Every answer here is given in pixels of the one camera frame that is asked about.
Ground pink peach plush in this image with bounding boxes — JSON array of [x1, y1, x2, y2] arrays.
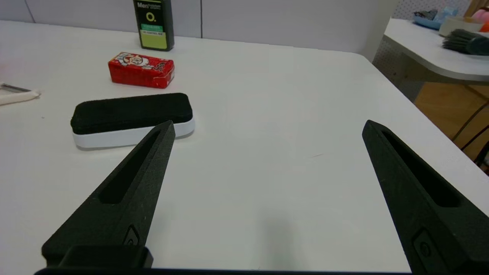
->
[[471, 8, 489, 24]]

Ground black bristle brush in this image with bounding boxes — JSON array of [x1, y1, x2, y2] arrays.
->
[[442, 29, 489, 57]]

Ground wooden shelf unit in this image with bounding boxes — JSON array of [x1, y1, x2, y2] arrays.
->
[[464, 0, 483, 16]]

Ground white side table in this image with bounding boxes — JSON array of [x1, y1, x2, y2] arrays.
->
[[372, 17, 489, 102]]

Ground blue plate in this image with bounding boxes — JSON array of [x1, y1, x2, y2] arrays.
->
[[413, 7, 459, 31]]

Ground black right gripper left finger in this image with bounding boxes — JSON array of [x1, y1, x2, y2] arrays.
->
[[41, 120, 176, 268]]

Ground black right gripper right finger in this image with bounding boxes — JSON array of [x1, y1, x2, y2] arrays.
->
[[362, 120, 489, 275]]

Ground dark green pump bottle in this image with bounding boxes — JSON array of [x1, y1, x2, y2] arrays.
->
[[133, 0, 175, 52]]

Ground black white board eraser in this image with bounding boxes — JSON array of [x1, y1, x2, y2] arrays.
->
[[70, 93, 196, 149]]

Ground white vegetable peeler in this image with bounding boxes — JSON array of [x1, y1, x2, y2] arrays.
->
[[0, 83, 42, 107]]

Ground red cartoon snack box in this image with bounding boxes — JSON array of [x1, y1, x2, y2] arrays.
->
[[108, 52, 176, 89]]

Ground thin black floor cable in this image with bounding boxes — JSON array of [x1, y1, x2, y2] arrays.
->
[[453, 101, 489, 169]]

